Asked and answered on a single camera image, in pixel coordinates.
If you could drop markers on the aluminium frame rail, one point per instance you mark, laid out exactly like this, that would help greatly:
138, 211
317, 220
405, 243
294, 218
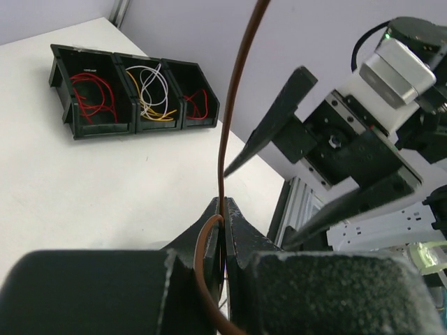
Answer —
307, 209

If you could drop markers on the black three-compartment bin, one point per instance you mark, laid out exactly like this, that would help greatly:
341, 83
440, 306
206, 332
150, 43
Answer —
111, 93

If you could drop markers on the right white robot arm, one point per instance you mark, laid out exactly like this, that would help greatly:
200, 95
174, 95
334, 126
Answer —
425, 130

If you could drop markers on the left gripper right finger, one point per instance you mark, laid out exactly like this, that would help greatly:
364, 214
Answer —
321, 292

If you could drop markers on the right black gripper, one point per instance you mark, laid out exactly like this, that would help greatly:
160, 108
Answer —
335, 142

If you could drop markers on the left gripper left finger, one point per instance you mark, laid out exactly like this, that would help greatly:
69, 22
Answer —
107, 291

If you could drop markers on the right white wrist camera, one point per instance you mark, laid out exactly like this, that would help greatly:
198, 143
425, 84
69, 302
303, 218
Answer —
389, 82

